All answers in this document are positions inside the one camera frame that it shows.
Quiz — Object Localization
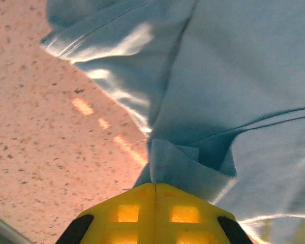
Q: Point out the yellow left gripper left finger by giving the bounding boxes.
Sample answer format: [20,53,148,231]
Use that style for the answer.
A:
[55,182,156,244]

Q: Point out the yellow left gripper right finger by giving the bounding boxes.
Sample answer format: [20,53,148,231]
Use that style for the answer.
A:
[155,182,254,244]

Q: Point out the light blue t-shirt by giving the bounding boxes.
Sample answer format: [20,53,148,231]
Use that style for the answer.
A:
[40,0,305,244]

